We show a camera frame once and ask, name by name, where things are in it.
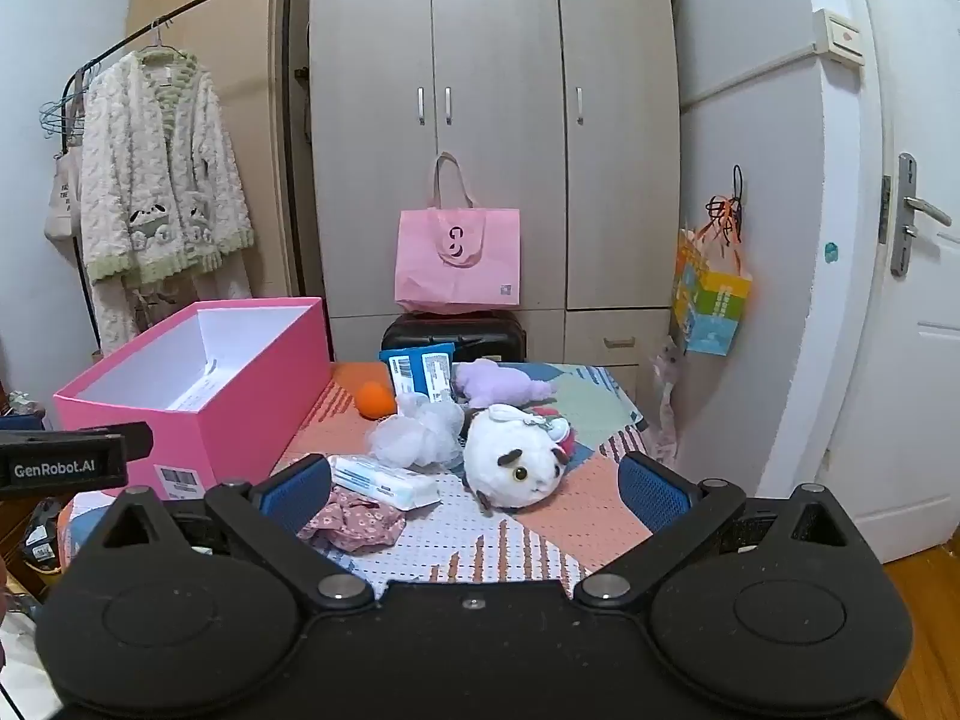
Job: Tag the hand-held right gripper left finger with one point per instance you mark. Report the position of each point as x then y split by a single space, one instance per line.
292 496

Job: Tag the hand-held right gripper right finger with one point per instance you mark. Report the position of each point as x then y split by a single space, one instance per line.
652 496

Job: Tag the floral fabric scrunchie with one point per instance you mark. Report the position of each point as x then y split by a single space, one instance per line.
356 521

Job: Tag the white tissue packet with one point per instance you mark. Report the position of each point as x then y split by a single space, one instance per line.
382 481

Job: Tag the red strawberry plush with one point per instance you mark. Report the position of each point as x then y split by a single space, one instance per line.
570 444

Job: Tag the pink cardboard box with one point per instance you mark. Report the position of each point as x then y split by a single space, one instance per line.
247 390

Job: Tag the orange egg sponge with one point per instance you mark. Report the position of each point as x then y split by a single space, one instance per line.
373 399

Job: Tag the white plastic bag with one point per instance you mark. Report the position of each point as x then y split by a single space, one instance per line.
416 427

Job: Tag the white guinea pig plush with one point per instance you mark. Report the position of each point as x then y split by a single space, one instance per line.
502 472

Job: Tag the blue plastic packet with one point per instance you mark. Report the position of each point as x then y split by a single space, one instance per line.
416 369

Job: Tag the purple plush toy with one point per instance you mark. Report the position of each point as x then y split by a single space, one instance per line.
495 382

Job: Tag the clear plastic wrap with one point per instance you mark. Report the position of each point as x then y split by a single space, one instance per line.
667 405

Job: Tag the patchwork blanket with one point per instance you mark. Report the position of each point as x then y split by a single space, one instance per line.
525 540

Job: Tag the colourful cartoon gift bag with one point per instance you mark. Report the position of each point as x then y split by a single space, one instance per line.
712 307

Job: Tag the cream green fluffy sweater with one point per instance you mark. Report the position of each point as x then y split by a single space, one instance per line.
217 277

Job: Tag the black suitcase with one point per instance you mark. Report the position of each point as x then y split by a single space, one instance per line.
457 334

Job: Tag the beige canvas tote bag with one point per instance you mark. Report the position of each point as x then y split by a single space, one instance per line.
61 202

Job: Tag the white door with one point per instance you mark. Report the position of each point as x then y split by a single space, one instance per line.
922 427

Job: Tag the pink tote bag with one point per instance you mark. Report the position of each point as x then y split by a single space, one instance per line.
457 270

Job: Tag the teal round sticker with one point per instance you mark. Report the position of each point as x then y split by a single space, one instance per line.
830 252

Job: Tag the white fleece pajama jacket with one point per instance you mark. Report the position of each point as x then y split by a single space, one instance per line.
157 165

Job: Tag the beige tall cabinet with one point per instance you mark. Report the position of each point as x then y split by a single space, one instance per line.
247 127

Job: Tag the grey three-door wardrobe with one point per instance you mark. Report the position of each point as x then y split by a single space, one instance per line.
495 52

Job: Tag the beige light switch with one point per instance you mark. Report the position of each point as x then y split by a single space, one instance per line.
838 36

